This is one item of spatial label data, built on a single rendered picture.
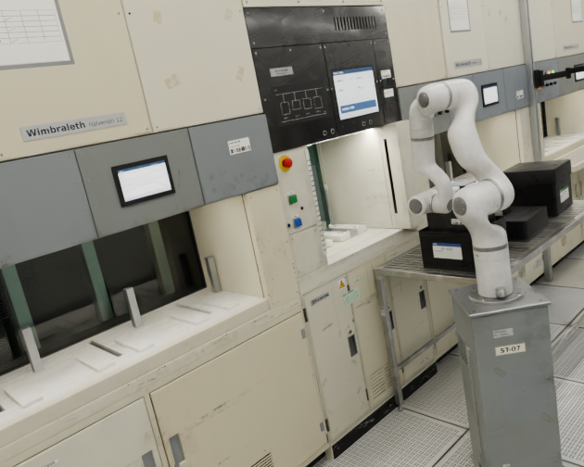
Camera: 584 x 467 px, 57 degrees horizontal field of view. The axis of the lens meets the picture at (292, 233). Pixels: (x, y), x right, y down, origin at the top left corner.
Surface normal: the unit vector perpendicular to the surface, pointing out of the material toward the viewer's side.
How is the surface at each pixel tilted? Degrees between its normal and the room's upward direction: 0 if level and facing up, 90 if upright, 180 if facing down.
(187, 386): 90
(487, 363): 90
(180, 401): 90
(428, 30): 90
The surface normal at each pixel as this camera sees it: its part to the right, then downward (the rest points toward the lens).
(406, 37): 0.68, 0.03
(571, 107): -0.71, 0.29
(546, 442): -0.02, 0.22
